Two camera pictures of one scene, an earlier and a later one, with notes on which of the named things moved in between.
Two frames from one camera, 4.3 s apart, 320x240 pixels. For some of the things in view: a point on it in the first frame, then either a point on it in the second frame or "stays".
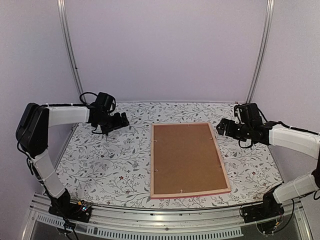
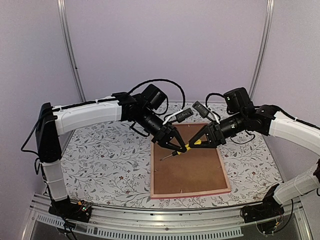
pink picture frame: (186, 161) stays
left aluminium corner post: (66, 36) stays
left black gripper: (119, 123) → (169, 130)
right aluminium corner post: (270, 8) stays
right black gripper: (223, 123) → (214, 134)
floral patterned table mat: (114, 168) stays
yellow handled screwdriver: (106, 130) → (176, 153)
